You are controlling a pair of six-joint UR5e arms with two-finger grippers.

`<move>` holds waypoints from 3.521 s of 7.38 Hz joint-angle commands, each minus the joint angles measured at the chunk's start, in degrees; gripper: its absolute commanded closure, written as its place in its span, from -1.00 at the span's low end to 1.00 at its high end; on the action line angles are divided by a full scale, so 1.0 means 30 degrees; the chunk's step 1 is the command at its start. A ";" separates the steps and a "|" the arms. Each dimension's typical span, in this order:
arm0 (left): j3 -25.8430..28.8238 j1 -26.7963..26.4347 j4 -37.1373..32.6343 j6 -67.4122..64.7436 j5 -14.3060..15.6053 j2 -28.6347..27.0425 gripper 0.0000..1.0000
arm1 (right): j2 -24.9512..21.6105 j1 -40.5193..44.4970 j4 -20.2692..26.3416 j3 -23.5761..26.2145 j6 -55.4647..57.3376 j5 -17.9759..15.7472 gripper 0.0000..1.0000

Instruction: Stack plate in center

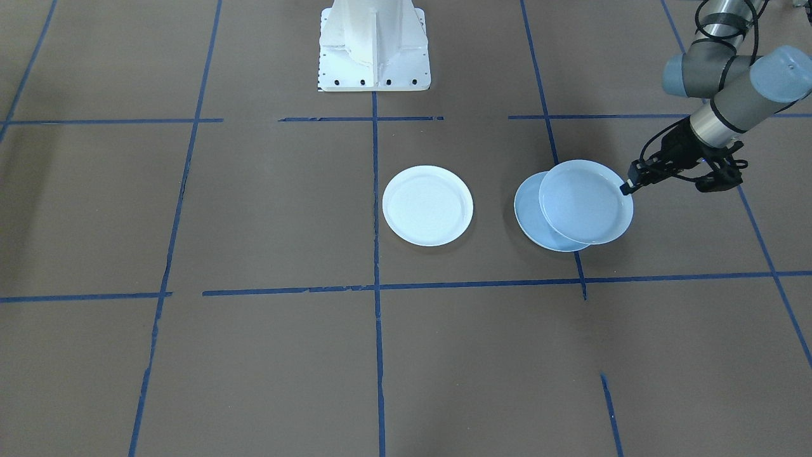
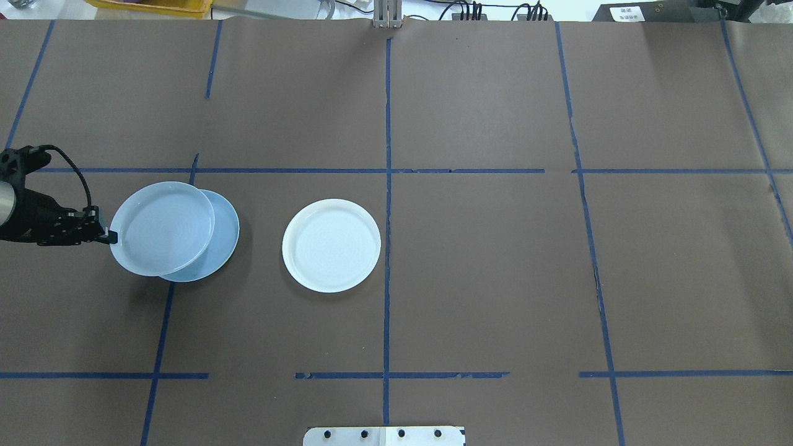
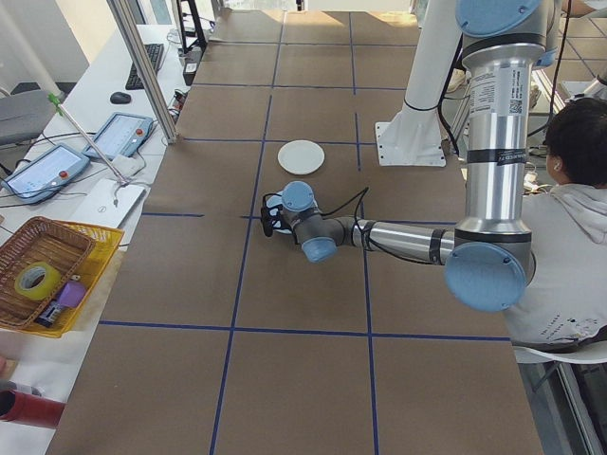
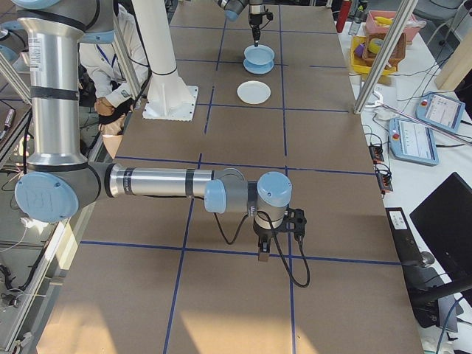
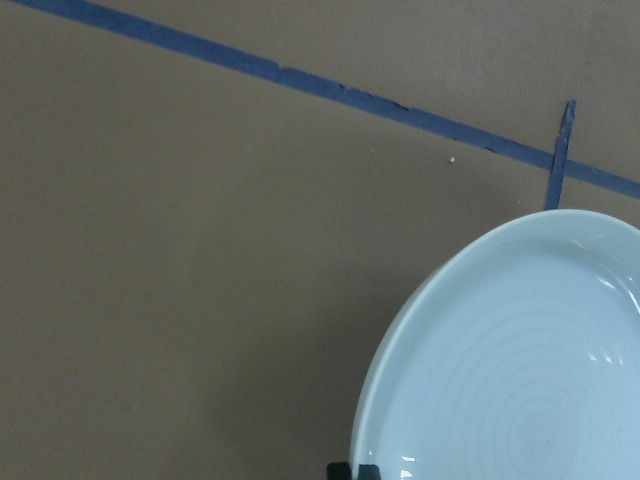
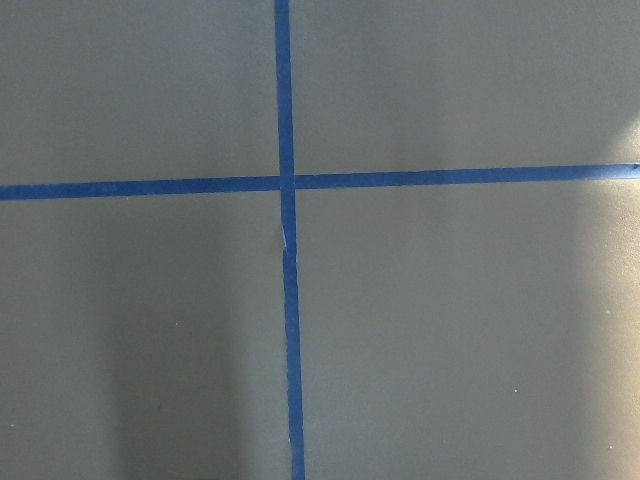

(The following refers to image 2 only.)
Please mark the light blue round plate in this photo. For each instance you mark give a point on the light blue round plate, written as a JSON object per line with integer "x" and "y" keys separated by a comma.
{"x": 224, "y": 238}
{"x": 162, "y": 228}

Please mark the white round plate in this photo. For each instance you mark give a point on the white round plate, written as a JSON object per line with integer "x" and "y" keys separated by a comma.
{"x": 331, "y": 245}

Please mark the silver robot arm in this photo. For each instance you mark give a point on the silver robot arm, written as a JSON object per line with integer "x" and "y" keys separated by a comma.
{"x": 5, "y": 204}

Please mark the yellow plastic crate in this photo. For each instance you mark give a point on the yellow plastic crate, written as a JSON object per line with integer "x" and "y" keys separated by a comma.
{"x": 148, "y": 6}

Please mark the black power plugs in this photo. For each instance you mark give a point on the black power plugs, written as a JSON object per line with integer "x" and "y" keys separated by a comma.
{"x": 463, "y": 11}
{"x": 533, "y": 11}

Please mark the black box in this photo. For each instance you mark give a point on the black box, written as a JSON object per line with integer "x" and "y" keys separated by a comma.
{"x": 681, "y": 13}

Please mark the white pedestal column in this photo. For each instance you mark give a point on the white pedestal column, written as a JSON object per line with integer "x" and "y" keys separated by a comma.
{"x": 347, "y": 437}

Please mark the aluminium profile post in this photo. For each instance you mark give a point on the aluminium profile post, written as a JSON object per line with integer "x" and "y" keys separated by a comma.
{"x": 387, "y": 15}

